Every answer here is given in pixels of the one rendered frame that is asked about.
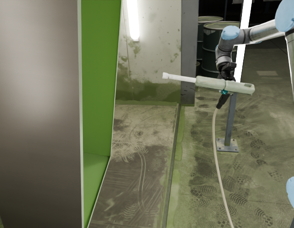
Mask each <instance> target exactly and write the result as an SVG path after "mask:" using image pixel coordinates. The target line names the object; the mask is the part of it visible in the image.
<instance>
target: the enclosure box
mask: <svg viewBox="0 0 294 228"><path fill-rule="evenodd" d="M121 10H122V0H0V217H1V220H2V223H3V226H4V228H88V227H89V224H90V221H91V218H92V214H93V211H94V208H95V206H96V202H97V199H98V196H99V193H100V190H101V186H102V183H103V180H104V177H105V174H106V170H107V168H108V165H109V162H110V158H111V148H112V135H113V123H114V110H115V97H116V79H117V67H118V54H119V41H120V23H121Z"/></svg>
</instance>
